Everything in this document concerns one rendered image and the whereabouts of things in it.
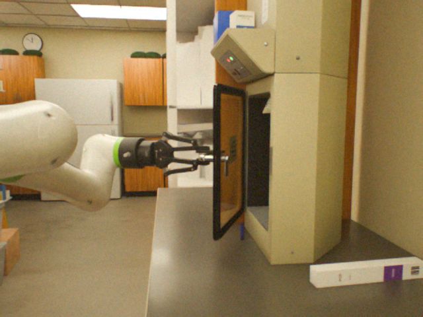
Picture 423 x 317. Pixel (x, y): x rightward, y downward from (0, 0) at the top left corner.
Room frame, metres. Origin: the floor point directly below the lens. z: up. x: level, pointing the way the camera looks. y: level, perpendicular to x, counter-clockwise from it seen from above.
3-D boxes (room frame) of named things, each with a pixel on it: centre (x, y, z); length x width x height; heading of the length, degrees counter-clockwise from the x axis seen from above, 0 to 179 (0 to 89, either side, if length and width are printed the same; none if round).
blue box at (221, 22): (1.15, -0.06, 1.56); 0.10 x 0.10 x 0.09; 7
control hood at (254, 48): (1.05, -0.08, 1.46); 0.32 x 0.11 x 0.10; 7
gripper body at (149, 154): (1.08, 0.15, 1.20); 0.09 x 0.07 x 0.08; 72
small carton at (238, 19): (1.01, -0.08, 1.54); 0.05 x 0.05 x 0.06; 15
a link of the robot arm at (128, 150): (1.10, 0.22, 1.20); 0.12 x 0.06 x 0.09; 162
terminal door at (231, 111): (1.07, -0.06, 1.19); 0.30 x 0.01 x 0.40; 162
